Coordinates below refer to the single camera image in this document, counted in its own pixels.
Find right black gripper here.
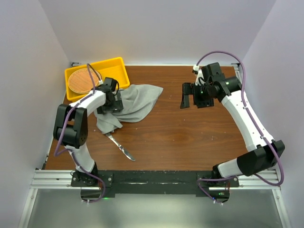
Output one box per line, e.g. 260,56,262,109
180,82,216,109

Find grey cloth napkin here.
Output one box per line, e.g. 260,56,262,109
94,85,163,134

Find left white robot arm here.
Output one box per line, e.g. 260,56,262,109
53,77,123,186

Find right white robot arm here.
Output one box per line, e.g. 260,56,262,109
180,63,285,187

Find yellow plastic bin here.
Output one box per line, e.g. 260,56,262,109
65,57,130,102

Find silver table knife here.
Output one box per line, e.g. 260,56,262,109
106,133,136,162

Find round woven coaster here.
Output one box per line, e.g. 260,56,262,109
67,68,102,94

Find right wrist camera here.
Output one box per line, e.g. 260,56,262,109
201,62,225,83

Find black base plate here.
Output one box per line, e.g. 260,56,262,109
70,170,240,202

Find aluminium frame rail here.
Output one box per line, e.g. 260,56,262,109
18,170,291,228

